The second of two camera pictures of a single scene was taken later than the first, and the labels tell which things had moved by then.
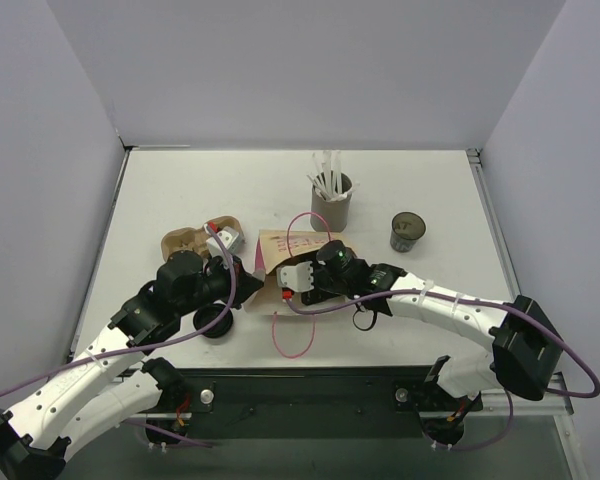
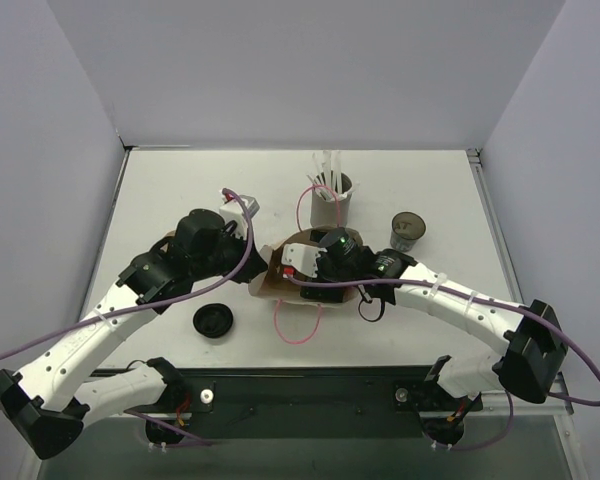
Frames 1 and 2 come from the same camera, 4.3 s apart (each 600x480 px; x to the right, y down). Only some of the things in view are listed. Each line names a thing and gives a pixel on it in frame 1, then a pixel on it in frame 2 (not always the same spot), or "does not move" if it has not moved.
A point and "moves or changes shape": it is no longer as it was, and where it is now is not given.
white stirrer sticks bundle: x=327 y=178 does not move
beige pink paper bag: x=273 y=249 moves or changes shape
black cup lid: x=208 y=313 does not move
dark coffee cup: x=407 y=228 does not move
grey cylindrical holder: x=330 y=198 does not move
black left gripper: x=245 y=279 -> x=247 y=262
